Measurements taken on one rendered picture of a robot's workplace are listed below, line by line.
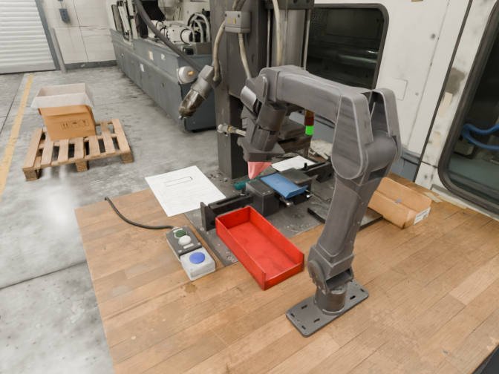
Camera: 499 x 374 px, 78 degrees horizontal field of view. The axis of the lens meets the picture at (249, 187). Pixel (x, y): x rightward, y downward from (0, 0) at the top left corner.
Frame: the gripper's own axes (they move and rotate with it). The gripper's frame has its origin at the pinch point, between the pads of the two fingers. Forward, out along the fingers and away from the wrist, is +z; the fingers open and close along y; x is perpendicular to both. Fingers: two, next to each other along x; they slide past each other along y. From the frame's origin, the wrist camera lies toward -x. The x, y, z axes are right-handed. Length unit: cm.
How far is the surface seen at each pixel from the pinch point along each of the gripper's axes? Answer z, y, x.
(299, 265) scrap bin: 12.9, -9.2, 20.0
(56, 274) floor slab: 147, 61, -87
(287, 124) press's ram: -7.8, -15.3, -14.3
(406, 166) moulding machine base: 7, -79, -14
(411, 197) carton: 3, -56, 8
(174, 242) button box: 22.1, 17.0, 0.9
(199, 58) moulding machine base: 67, -75, -314
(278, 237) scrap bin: 13.9, -8.3, 9.9
